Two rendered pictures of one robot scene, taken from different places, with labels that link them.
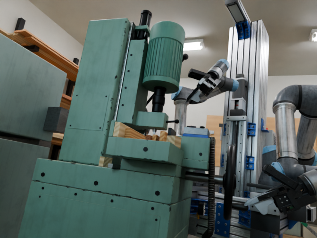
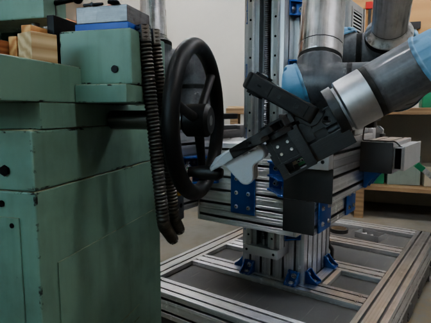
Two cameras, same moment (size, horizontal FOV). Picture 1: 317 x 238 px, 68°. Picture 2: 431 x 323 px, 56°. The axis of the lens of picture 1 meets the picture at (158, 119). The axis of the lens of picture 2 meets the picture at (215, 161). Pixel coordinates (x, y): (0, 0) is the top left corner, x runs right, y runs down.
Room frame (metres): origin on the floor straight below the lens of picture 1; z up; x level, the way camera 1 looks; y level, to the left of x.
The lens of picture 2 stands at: (0.22, -0.32, 0.83)
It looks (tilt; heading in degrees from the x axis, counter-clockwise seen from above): 7 degrees down; 358
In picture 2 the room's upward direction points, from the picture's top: straight up
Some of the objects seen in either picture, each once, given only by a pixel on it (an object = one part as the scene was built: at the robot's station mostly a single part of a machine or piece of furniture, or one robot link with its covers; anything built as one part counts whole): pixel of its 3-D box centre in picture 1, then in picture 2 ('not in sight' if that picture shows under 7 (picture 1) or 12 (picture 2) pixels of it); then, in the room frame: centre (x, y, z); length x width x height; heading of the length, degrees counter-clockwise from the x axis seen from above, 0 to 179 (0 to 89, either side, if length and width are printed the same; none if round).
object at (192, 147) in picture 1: (194, 150); (116, 62); (0.98, -0.16, 0.91); 0.15 x 0.14 x 0.09; 162
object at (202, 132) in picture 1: (196, 133); (117, 21); (0.99, -0.17, 0.99); 0.13 x 0.11 x 0.06; 162
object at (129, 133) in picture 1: (154, 146); not in sight; (1.10, 0.00, 0.92); 0.63 x 0.02 x 0.04; 162
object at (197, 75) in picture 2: not in sight; (192, 65); (1.67, -0.29, 0.98); 0.13 x 0.12 x 0.14; 108
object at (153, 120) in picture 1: (151, 122); (26, 9); (1.07, 0.03, 1.03); 0.14 x 0.07 x 0.09; 72
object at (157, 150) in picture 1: (172, 158); (76, 88); (1.01, -0.08, 0.87); 0.61 x 0.30 x 0.06; 162
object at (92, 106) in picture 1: (104, 93); not in sight; (1.15, 0.29, 1.16); 0.22 x 0.22 x 0.72; 72
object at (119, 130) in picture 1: (146, 143); not in sight; (1.05, 0.04, 0.92); 0.60 x 0.02 x 0.05; 162
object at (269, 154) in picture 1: (274, 157); (335, 54); (1.37, -0.70, 0.98); 0.13 x 0.12 x 0.14; 68
